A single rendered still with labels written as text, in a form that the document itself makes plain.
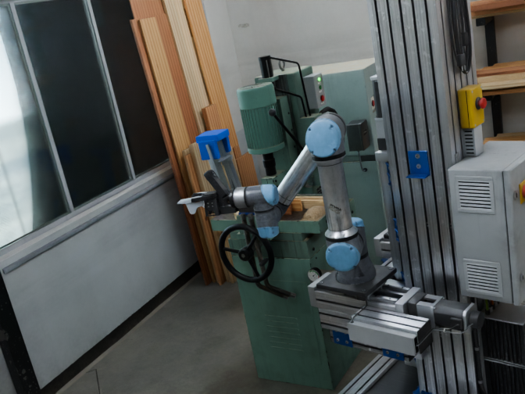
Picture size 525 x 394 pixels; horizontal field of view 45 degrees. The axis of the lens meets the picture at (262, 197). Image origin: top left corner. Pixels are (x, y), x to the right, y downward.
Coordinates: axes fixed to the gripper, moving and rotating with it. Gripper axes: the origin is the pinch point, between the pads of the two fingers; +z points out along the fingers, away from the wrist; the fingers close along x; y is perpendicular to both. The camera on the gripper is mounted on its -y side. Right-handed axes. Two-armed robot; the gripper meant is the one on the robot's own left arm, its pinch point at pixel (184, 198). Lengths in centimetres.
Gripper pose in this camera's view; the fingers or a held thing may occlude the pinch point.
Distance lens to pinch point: 236.6
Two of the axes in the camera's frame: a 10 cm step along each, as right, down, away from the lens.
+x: 2.9, -2.0, 9.4
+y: 1.5, 9.8, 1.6
